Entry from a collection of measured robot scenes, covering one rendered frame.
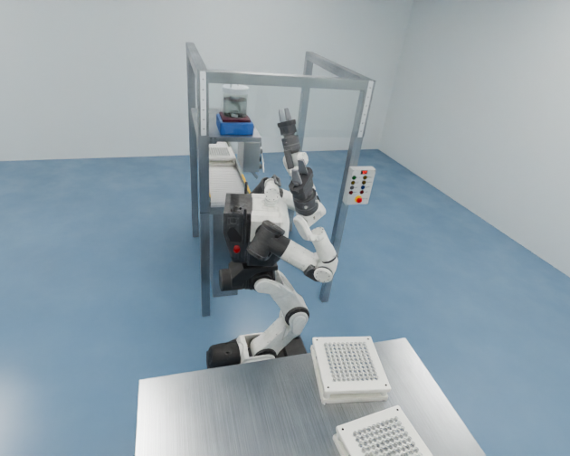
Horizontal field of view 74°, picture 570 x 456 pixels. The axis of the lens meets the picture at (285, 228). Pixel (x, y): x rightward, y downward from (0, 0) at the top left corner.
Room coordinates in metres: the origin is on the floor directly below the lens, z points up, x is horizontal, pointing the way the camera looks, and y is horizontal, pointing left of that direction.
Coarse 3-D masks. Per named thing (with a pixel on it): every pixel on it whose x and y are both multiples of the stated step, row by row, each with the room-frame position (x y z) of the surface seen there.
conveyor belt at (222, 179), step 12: (216, 144) 3.22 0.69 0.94; (216, 168) 2.68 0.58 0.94; (228, 168) 2.71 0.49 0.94; (216, 180) 2.47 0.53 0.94; (228, 180) 2.50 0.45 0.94; (240, 180) 2.52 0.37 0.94; (216, 192) 2.29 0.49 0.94; (228, 192) 2.31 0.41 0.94; (240, 192) 2.33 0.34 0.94; (216, 204) 2.15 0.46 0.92
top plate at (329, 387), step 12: (324, 348) 1.02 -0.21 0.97; (372, 348) 1.04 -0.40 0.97; (324, 360) 0.96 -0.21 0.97; (336, 360) 0.97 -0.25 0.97; (324, 372) 0.91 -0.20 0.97; (348, 372) 0.92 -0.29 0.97; (372, 372) 0.93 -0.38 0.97; (384, 372) 0.94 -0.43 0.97; (324, 384) 0.86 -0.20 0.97; (336, 384) 0.86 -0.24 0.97; (348, 384) 0.87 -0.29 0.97; (360, 384) 0.88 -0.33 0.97; (372, 384) 0.88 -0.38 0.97; (384, 384) 0.89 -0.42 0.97
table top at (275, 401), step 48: (144, 384) 0.83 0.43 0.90; (192, 384) 0.85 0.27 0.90; (240, 384) 0.87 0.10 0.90; (288, 384) 0.89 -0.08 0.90; (432, 384) 0.97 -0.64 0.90; (144, 432) 0.66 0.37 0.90; (192, 432) 0.67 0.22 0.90; (240, 432) 0.69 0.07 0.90; (288, 432) 0.71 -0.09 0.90; (336, 432) 0.73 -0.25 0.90; (432, 432) 0.77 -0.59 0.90
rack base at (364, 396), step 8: (312, 352) 1.03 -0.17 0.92; (320, 384) 0.89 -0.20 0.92; (320, 392) 0.86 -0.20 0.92; (328, 400) 0.83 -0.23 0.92; (336, 400) 0.84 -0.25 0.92; (344, 400) 0.84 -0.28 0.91; (352, 400) 0.85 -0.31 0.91; (360, 400) 0.85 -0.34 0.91; (368, 400) 0.86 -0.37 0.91; (376, 400) 0.86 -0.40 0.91
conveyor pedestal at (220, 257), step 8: (216, 216) 2.28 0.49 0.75; (216, 224) 2.28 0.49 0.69; (216, 232) 2.28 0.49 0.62; (216, 240) 2.28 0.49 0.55; (224, 240) 2.30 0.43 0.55; (216, 248) 2.28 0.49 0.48; (224, 248) 2.30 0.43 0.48; (216, 256) 2.28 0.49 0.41; (224, 256) 2.30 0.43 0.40; (216, 264) 2.28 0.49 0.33; (224, 264) 2.30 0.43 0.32; (216, 272) 2.28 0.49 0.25; (216, 280) 2.28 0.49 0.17; (216, 288) 2.28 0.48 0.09; (216, 296) 2.28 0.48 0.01
